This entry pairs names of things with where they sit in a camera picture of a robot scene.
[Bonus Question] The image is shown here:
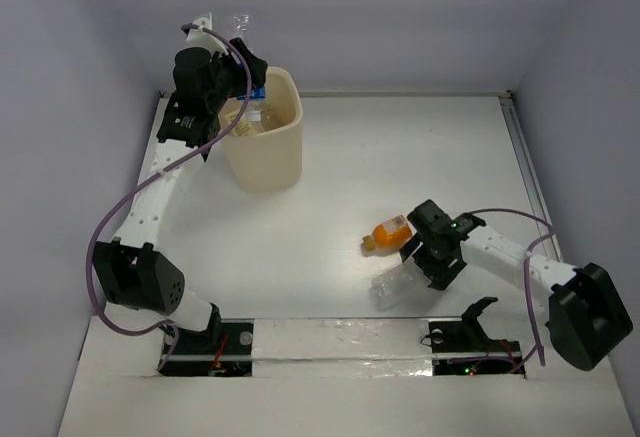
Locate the crushed clear bottle white cap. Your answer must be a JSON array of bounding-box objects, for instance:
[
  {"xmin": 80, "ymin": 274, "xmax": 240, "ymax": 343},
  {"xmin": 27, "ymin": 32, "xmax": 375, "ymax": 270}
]
[{"xmin": 369, "ymin": 260, "xmax": 425, "ymax": 311}]

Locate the clear bottle blue label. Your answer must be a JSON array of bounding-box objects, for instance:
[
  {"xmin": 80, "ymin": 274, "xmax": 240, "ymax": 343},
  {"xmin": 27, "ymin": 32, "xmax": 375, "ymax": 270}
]
[{"xmin": 230, "ymin": 10, "xmax": 269, "ymax": 123}]

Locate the large bottle yellow label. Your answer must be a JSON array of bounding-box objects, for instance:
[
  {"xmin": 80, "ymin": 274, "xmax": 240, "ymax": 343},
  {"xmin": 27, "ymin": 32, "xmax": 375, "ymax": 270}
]
[{"xmin": 231, "ymin": 108, "xmax": 273, "ymax": 137}]

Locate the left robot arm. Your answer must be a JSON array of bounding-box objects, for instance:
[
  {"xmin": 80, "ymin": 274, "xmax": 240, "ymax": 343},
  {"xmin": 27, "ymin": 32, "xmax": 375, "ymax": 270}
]
[{"xmin": 86, "ymin": 37, "xmax": 268, "ymax": 352}]

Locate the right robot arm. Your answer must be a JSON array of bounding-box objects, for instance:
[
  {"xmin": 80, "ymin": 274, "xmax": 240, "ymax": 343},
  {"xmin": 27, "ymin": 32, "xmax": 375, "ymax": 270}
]
[{"xmin": 400, "ymin": 200, "xmax": 633, "ymax": 371}]

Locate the beige plastic waste bin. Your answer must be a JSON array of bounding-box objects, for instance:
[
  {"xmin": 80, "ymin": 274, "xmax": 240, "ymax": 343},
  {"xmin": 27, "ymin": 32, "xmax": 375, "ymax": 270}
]
[{"xmin": 222, "ymin": 67, "xmax": 303, "ymax": 193}]

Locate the orange juice bottle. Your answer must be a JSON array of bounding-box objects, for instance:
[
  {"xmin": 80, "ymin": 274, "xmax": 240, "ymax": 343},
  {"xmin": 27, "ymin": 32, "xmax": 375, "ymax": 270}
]
[{"xmin": 362, "ymin": 215, "xmax": 413, "ymax": 253}]

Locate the silver foil tape strip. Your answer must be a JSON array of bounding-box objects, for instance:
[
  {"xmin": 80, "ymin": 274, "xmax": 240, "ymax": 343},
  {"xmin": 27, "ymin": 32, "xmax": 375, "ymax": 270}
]
[{"xmin": 251, "ymin": 318, "xmax": 433, "ymax": 379}]

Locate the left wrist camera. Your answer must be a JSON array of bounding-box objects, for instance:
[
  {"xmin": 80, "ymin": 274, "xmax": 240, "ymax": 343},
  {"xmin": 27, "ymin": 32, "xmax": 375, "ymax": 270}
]
[{"xmin": 181, "ymin": 12, "xmax": 228, "ymax": 55}]

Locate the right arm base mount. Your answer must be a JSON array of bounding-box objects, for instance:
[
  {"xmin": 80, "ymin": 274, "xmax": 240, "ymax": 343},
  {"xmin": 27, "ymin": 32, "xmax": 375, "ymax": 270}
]
[{"xmin": 419, "ymin": 297, "xmax": 525, "ymax": 377}]

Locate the aluminium table edge rail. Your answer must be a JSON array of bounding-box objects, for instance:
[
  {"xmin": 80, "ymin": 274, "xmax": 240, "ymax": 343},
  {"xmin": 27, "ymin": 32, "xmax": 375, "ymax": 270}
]
[{"xmin": 499, "ymin": 90, "xmax": 579, "ymax": 311}]

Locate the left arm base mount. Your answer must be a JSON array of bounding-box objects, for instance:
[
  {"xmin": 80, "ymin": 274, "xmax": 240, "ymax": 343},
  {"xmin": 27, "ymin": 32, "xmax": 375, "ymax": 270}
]
[{"xmin": 159, "ymin": 305, "xmax": 254, "ymax": 377}]

